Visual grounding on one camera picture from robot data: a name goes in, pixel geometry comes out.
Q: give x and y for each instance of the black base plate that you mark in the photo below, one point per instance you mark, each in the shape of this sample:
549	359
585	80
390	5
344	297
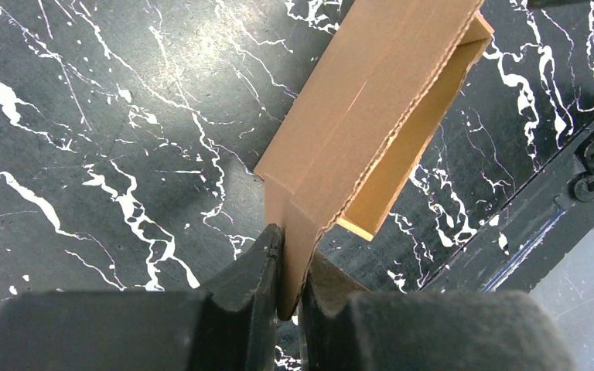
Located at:
534	231

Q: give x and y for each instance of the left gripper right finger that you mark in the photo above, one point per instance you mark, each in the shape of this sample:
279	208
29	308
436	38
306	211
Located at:
343	326

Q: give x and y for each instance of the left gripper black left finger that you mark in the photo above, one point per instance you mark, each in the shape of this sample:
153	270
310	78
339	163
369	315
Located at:
228	323

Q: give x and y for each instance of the brown cardboard box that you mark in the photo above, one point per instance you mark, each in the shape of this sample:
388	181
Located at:
362	121

